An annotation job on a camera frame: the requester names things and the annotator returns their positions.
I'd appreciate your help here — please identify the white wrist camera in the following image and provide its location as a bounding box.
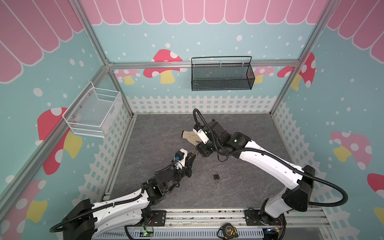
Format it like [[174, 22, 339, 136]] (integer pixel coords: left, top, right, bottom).
[[174, 149, 188, 170], [193, 124, 210, 144]]

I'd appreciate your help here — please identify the black padlock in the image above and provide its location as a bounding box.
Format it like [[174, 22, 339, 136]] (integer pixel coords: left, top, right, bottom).
[[213, 170, 221, 185]]

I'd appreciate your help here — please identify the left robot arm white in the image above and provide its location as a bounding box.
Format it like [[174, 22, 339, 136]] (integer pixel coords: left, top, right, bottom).
[[50, 153, 196, 240]]

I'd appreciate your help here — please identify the white wire wall basket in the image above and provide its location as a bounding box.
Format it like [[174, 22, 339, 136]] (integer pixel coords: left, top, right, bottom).
[[63, 82, 123, 138]]

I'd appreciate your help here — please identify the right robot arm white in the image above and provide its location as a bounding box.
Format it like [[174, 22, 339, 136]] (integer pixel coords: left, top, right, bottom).
[[193, 109, 349, 226]]

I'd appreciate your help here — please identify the yellow black tape measure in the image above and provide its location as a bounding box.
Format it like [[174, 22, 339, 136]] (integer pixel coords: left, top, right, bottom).
[[217, 223, 239, 240]]

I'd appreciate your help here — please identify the black mesh wall basket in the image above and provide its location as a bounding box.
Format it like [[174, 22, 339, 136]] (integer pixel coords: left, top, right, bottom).
[[191, 56, 256, 92]]

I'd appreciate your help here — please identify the beige knit work glove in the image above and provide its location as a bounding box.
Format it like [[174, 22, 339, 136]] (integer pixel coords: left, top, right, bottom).
[[182, 131, 202, 147]]

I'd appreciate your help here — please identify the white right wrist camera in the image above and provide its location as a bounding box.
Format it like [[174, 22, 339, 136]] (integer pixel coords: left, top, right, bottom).
[[193, 124, 210, 144]]

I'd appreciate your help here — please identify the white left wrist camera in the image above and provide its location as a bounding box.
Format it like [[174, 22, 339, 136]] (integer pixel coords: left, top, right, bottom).
[[174, 149, 188, 170]]

